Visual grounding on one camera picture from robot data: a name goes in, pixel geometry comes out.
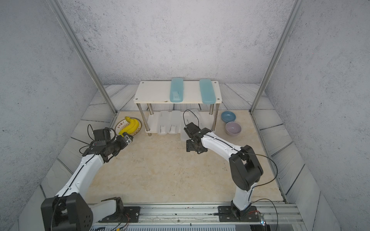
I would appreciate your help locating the blue pencil case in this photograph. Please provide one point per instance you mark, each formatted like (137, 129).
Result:
(177, 90)
(207, 92)

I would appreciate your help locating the left aluminium frame post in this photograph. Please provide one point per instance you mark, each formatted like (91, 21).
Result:
(63, 21)

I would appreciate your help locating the blue ceramic bowl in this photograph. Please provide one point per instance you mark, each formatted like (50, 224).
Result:
(228, 116)

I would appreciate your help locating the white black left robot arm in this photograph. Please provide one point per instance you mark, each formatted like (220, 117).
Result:
(68, 210)

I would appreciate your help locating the clear pencil case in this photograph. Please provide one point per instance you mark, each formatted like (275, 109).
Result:
(174, 122)
(184, 122)
(195, 117)
(163, 123)

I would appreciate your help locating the decorated round plate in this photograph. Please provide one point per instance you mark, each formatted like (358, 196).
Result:
(123, 123)

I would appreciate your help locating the lilac ceramic bowl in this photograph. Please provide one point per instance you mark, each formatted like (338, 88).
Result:
(233, 128)

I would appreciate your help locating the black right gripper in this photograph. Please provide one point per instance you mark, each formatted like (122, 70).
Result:
(189, 147)

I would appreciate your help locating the right aluminium frame post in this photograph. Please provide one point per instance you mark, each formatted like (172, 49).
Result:
(277, 53)

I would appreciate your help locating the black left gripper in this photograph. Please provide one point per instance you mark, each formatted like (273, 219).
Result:
(123, 144)

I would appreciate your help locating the white two-tier shelf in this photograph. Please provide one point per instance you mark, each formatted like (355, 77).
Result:
(160, 92)

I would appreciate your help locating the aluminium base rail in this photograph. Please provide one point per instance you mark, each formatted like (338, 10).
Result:
(273, 216)

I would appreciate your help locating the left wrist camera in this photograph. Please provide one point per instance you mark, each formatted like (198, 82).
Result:
(128, 138)

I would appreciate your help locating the aluminium frame post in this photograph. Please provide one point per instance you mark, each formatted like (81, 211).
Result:
(277, 53)
(63, 21)

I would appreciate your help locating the yellow toy banana bunch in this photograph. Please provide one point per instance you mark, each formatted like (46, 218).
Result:
(132, 126)

